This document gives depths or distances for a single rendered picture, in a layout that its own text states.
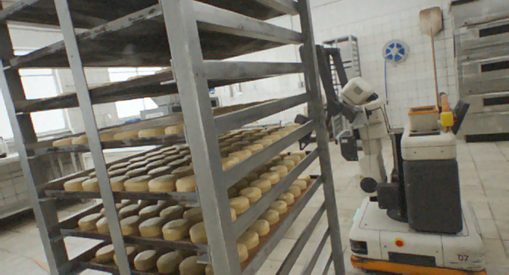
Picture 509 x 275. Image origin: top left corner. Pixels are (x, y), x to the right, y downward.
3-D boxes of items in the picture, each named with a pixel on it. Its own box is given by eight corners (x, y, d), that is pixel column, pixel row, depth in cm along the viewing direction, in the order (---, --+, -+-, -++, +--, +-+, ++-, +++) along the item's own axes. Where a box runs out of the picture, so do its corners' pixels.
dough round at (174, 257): (153, 273, 61) (151, 264, 61) (167, 259, 66) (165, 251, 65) (174, 274, 59) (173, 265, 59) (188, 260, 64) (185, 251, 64)
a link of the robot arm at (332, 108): (318, 37, 171) (323, 39, 180) (296, 46, 178) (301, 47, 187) (341, 114, 173) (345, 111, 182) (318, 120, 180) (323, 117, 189)
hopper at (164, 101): (148, 108, 265) (144, 92, 263) (189, 101, 313) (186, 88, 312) (172, 104, 251) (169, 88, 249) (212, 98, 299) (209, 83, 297)
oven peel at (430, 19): (429, 135, 504) (418, 10, 499) (429, 134, 508) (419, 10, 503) (450, 133, 488) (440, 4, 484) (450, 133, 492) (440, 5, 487)
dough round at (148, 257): (136, 274, 62) (134, 265, 62) (135, 263, 66) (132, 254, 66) (161, 265, 64) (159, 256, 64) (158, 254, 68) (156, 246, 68)
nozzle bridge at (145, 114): (147, 149, 264) (138, 110, 259) (198, 132, 326) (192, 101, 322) (175, 147, 248) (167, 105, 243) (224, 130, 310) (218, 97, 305)
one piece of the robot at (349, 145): (371, 150, 208) (367, 119, 206) (365, 161, 185) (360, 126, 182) (348, 151, 216) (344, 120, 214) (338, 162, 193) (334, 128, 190)
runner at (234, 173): (308, 128, 101) (307, 119, 101) (316, 127, 100) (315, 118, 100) (185, 206, 45) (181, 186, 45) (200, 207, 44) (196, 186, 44)
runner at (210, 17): (297, 45, 98) (295, 35, 97) (305, 43, 96) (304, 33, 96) (147, 18, 42) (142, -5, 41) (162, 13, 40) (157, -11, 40)
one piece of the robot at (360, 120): (369, 124, 174) (363, 105, 173) (367, 126, 170) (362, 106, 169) (351, 128, 179) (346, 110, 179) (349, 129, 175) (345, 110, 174)
